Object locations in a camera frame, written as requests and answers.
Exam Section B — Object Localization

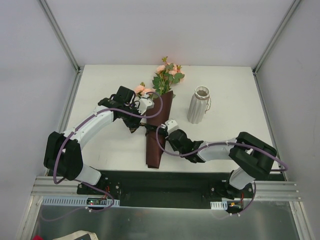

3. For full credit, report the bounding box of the right aluminium frame post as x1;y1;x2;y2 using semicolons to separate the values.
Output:
252;0;303;76

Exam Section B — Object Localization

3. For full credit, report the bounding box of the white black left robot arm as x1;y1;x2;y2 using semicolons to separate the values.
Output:
43;86;154;195

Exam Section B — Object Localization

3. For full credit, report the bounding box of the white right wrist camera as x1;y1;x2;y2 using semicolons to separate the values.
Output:
164;118;179;134

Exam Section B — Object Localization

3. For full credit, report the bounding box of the white cable duct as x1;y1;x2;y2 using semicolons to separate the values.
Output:
42;196;120;208
210;200;228;211

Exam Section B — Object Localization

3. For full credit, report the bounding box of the black ribbon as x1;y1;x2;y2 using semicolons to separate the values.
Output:
139;122;158;136

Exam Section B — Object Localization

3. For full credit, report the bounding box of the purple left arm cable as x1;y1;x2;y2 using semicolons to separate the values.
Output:
40;91;165;222

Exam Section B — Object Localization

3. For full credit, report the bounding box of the white tote bag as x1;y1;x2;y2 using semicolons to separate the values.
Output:
53;230;99;240

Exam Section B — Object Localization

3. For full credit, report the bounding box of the white ribbed ceramic vase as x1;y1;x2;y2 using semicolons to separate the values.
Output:
187;86;212;124

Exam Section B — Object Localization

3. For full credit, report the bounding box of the red object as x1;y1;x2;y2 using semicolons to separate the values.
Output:
32;235;44;240

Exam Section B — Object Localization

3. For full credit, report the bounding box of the aluminium frame post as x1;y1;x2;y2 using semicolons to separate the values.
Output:
252;0;303;76
37;0;82;74

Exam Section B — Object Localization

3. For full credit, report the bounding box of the aluminium front rail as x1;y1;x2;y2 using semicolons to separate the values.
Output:
31;174;302;201

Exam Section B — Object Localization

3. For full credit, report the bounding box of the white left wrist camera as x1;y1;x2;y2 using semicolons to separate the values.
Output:
137;93;155;116

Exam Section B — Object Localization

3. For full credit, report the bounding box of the left aluminium frame post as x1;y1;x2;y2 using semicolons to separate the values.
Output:
37;0;82;74

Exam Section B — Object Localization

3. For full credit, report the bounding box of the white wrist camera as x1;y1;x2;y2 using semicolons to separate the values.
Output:
137;93;155;116
164;118;179;134

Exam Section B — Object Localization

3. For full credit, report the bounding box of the pink flower tall bunch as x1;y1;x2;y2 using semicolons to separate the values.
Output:
152;56;185;95

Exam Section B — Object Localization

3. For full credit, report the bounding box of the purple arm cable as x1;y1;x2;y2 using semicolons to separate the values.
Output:
155;124;289;220
40;91;165;222

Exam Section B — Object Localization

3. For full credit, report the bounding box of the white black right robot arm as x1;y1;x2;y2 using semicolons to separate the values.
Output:
166;129;277;200

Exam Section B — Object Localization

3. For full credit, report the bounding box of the right white cable duct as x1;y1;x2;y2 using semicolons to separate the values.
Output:
210;200;228;211

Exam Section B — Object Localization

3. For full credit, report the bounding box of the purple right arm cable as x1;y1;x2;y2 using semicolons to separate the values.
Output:
155;124;289;220

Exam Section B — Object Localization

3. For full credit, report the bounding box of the left white cable duct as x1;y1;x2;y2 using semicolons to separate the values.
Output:
42;196;120;208

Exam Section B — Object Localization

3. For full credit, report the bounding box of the brown wrapping paper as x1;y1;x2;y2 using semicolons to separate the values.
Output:
144;91;176;170

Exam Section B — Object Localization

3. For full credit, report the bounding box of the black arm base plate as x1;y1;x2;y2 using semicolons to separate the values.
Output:
76;169;253;210

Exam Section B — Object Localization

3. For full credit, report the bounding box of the pink flower small bunch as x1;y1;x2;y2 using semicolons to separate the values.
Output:
134;82;155;98

